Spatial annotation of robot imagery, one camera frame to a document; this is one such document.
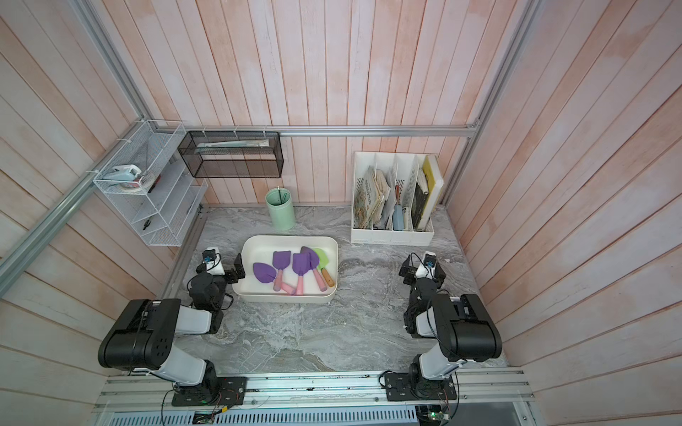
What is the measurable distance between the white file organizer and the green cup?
10.7 inches

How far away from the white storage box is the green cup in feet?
0.17

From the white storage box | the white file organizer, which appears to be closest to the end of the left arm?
the white storage box

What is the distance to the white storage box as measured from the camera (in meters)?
0.90

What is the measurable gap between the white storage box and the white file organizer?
0.51 ft

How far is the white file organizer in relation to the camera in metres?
1.01

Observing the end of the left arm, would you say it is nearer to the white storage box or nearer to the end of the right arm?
the white storage box

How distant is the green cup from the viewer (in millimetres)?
1033
